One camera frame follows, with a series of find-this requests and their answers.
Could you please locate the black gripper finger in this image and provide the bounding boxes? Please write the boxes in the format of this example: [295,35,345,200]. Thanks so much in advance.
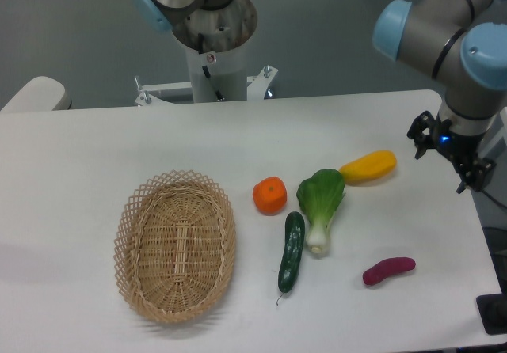
[407,111,435,159]
[456,155,496,193]

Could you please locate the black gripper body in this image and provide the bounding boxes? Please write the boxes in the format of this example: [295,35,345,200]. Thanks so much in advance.
[430,118,483,171]

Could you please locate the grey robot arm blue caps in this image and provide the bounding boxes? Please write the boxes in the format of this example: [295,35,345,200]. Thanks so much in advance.
[372,0,506,192]

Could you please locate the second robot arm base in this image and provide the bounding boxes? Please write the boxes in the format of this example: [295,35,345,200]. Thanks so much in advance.
[133,0,257,54]

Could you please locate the green cucumber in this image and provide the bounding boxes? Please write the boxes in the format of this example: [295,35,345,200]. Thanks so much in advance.
[276,211,306,305]

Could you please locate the yellow mango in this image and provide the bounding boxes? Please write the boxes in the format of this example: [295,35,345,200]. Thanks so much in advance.
[339,150,398,185]

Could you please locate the green bok choy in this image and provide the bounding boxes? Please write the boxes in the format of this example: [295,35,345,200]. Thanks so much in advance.
[296,169,345,256]

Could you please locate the black box at table edge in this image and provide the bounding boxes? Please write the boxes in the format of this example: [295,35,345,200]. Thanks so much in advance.
[476,293,506,336]

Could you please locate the purple sweet potato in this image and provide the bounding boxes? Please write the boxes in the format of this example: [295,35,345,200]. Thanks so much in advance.
[362,257,416,286]

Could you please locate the orange tangerine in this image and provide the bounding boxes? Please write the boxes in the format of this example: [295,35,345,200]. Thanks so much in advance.
[252,176,288,215]

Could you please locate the oval wicker basket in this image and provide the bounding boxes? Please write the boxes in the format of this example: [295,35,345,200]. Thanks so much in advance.
[113,170,236,323]

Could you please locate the white chair armrest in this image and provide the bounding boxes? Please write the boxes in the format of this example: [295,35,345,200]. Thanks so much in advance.
[1,76,72,114]

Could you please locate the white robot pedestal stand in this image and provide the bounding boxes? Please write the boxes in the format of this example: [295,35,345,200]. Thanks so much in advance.
[135,46,278,106]

